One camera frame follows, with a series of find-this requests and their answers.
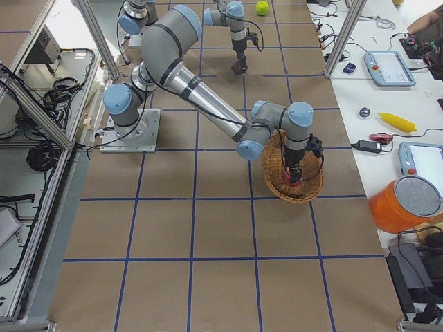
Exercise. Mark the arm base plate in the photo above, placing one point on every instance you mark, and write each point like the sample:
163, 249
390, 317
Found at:
133, 139

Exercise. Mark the teach pendant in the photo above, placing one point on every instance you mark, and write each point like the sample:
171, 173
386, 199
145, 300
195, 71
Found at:
421, 159
388, 69

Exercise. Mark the aluminium frame post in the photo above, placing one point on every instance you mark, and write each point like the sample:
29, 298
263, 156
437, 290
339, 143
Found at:
343, 36

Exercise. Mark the upper teach pendant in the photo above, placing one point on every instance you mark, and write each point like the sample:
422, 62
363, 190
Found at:
388, 69

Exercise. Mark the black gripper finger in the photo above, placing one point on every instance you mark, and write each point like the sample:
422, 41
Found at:
295, 173

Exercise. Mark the yellow toy corn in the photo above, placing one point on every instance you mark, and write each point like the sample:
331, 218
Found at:
398, 122

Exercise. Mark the black power adapter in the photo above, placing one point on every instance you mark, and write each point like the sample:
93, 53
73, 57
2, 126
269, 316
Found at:
368, 146

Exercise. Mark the woven wicker basket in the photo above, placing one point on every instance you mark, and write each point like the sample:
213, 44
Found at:
311, 166

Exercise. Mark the dark red apple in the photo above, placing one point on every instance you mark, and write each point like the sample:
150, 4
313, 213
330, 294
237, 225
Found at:
239, 68

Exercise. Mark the lower teach pendant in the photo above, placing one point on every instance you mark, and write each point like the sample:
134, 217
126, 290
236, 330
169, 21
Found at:
421, 159

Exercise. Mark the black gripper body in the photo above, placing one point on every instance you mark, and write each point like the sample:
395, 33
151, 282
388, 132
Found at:
293, 156
240, 56

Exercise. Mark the green apple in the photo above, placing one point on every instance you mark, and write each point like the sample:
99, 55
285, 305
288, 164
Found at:
262, 8

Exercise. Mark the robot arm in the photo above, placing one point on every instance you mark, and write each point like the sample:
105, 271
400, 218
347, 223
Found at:
135, 16
162, 48

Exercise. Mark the red yellow apple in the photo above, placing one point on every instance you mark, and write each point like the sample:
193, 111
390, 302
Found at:
286, 179

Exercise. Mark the orange bucket with grey lid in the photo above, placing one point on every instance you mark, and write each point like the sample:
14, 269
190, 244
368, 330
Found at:
405, 203

